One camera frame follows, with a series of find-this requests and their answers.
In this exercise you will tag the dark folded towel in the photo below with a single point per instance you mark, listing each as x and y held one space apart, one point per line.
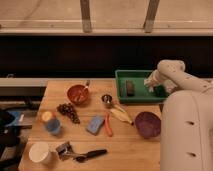
130 88

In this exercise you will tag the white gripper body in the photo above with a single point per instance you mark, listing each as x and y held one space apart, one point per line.
155 79

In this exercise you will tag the bunch of dark grapes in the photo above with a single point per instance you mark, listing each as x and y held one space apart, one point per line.
68 110

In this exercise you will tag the orange carrot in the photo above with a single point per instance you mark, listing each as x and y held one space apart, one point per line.
107 126

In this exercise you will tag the small metal cup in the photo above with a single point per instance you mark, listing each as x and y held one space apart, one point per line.
107 100

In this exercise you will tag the white cup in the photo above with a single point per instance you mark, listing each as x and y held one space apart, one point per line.
40 153

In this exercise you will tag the blue sponge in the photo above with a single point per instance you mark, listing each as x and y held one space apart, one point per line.
95 124

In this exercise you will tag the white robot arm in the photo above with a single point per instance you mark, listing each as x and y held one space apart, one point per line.
187 119

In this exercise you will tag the green plastic tray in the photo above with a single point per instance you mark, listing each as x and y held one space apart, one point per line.
141 92

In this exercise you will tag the red bowl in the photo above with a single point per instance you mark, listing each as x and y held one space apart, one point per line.
78 94

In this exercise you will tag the black-handled utensil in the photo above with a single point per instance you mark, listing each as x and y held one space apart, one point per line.
90 154

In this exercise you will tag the metal spoon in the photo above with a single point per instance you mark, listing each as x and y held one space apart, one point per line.
87 85

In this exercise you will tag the blue cup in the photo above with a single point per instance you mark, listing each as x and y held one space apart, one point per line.
53 126

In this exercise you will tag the small orange-lidded jar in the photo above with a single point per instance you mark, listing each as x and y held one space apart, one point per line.
47 116

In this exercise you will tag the yellow banana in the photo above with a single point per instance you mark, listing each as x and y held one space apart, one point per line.
121 114

